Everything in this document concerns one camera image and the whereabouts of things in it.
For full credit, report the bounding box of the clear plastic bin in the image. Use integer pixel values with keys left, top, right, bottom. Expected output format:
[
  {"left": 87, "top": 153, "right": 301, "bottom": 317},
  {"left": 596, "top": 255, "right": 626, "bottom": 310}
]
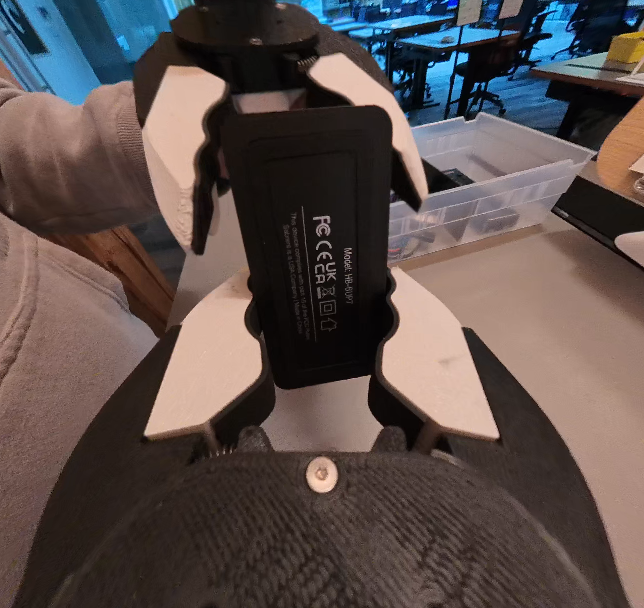
[{"left": 387, "top": 111, "right": 597, "bottom": 268}]

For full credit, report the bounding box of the black office chair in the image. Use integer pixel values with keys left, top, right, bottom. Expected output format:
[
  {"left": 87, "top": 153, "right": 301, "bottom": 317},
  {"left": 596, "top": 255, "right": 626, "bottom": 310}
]
[
  {"left": 552, "top": 0, "right": 636, "bottom": 61},
  {"left": 454, "top": 40, "right": 508, "bottom": 118}
]

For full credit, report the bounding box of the black multi-port usb hub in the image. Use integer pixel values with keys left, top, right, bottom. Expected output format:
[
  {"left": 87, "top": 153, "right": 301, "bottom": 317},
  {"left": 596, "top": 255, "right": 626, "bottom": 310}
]
[{"left": 220, "top": 105, "right": 398, "bottom": 390}]

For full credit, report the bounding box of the person's grey sweatshirt torso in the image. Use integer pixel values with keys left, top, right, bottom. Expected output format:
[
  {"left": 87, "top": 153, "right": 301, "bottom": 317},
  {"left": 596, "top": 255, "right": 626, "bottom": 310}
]
[{"left": 0, "top": 215, "right": 163, "bottom": 608}]

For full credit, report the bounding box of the wooden beam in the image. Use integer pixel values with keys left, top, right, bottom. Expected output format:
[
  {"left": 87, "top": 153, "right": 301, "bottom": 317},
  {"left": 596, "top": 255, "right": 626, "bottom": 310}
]
[{"left": 44, "top": 225, "right": 177, "bottom": 338}]

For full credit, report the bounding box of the rounded wooden board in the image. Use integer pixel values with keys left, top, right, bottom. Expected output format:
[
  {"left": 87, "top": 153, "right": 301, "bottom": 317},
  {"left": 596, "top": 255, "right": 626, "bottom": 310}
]
[{"left": 596, "top": 97, "right": 644, "bottom": 197}]

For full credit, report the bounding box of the small black device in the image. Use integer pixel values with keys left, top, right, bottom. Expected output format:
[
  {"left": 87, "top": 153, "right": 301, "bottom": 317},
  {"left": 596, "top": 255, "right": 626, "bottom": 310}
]
[{"left": 423, "top": 158, "right": 477, "bottom": 199}]

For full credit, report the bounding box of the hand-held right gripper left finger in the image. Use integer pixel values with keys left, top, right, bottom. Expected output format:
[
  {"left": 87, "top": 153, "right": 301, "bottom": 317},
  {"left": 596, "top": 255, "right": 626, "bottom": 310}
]
[{"left": 143, "top": 268, "right": 276, "bottom": 442}]

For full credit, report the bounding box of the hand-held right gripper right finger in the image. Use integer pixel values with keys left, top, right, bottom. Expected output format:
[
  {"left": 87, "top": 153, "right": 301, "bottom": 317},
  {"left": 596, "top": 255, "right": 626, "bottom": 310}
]
[{"left": 368, "top": 266, "right": 500, "bottom": 442}]

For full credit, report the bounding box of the yellow box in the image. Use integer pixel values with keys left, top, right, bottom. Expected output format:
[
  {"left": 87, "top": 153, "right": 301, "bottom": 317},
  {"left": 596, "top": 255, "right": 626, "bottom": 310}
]
[{"left": 606, "top": 32, "right": 644, "bottom": 65}]

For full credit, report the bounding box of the black flat device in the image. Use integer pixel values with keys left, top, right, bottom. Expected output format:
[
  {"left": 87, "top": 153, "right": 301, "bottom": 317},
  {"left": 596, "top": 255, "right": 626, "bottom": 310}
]
[{"left": 551, "top": 175, "right": 644, "bottom": 270}]

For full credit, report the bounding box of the wooden top table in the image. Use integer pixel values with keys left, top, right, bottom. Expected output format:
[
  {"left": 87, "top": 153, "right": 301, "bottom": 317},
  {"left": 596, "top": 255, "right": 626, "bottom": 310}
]
[
  {"left": 531, "top": 51, "right": 644, "bottom": 138},
  {"left": 396, "top": 25, "right": 520, "bottom": 116}
]

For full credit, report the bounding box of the person's left forearm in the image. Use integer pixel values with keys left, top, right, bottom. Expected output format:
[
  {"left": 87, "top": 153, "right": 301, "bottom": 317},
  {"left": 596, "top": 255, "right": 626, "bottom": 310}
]
[{"left": 0, "top": 79, "right": 163, "bottom": 237}]

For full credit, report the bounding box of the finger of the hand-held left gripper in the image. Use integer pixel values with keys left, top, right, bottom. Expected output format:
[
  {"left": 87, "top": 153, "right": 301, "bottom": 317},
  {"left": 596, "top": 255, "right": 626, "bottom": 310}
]
[
  {"left": 307, "top": 54, "right": 429, "bottom": 211},
  {"left": 141, "top": 65, "right": 232, "bottom": 256}
]

